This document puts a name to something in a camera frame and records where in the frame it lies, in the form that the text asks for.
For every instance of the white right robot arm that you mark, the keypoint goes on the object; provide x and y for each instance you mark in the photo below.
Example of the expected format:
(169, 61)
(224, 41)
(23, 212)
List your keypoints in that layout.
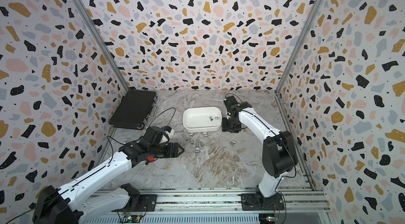
(278, 151)

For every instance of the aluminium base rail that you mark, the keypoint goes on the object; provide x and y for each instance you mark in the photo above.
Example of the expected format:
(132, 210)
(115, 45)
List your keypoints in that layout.
(224, 206)

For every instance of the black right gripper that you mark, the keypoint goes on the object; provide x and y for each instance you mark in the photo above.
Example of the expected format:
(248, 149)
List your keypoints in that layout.
(236, 129)

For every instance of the black tool case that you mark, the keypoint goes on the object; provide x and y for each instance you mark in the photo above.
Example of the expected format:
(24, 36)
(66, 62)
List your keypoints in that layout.
(135, 109)

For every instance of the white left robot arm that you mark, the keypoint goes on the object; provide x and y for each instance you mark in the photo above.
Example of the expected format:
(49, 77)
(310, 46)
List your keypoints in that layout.
(73, 203)

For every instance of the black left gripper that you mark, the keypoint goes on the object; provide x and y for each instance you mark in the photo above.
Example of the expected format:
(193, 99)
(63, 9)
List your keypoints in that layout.
(174, 149)

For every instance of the white plastic storage box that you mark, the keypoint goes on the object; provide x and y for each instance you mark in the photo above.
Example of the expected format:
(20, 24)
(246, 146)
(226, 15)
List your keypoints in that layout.
(196, 120)

